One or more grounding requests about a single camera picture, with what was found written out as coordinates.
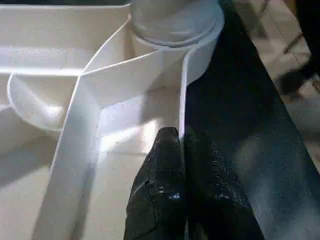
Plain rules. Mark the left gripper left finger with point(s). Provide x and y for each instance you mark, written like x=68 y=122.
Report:
x=157 y=200

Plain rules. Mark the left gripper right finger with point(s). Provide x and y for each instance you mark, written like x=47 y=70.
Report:
x=215 y=200

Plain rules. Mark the white plastic table top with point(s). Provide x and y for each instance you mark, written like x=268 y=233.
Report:
x=75 y=125

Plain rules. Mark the white plastic table leg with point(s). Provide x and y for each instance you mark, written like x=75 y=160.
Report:
x=175 y=20

